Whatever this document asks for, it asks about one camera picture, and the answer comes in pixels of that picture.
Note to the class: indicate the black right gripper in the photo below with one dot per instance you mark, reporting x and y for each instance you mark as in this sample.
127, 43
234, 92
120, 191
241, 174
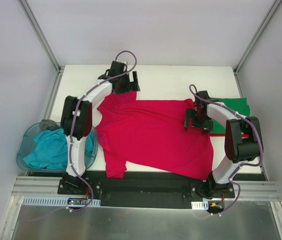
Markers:
197, 121

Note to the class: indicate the grey cloth in basket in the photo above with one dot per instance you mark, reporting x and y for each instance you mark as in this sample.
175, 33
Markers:
47, 124

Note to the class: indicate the magenta t shirt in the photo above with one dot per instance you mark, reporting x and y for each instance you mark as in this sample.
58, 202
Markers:
151, 133

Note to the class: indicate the right white cable duct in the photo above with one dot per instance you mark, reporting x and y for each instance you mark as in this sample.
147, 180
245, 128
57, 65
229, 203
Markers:
200, 205

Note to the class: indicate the folded green t shirt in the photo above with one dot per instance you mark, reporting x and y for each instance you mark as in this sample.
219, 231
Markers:
239, 105

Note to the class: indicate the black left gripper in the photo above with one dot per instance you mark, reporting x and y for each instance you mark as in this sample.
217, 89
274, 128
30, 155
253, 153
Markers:
126, 83

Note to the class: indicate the folded red t shirt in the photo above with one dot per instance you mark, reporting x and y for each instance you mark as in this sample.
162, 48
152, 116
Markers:
223, 135

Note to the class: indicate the white cable duct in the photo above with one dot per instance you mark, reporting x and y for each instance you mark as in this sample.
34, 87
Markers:
200, 205
54, 201

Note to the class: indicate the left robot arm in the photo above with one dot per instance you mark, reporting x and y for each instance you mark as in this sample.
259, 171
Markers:
76, 119

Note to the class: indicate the left white cable duct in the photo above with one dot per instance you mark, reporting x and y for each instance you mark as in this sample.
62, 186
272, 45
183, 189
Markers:
54, 201

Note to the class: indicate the right aluminium frame post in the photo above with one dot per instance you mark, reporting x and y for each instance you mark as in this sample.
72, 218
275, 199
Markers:
274, 7

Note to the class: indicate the teal t shirt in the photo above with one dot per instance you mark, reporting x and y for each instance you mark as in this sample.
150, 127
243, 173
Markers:
50, 151

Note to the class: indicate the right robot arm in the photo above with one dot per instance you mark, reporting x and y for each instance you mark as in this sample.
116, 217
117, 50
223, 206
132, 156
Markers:
242, 144

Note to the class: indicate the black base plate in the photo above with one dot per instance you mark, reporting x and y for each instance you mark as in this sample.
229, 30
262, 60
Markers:
160, 190

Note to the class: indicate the left aluminium frame post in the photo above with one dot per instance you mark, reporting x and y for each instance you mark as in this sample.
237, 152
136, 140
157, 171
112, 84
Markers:
39, 34

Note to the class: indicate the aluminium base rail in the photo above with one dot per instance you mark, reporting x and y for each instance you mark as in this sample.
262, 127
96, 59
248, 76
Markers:
48, 186

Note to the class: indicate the aluminium frame post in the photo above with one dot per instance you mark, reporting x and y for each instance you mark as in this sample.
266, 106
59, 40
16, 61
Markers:
274, 7
39, 34

